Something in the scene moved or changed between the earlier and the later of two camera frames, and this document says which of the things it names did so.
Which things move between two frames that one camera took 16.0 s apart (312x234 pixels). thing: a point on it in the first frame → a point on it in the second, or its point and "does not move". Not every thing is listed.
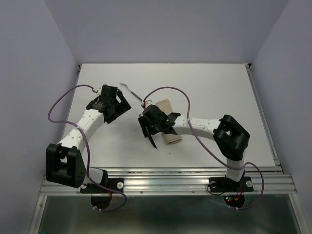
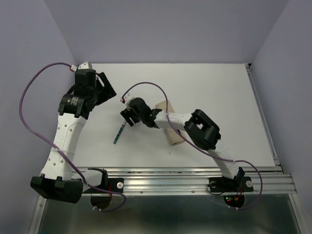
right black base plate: [226, 185] does not move
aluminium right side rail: [270, 137] does not move
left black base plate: [115, 183] does not move
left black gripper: [123, 107] → [108, 92]
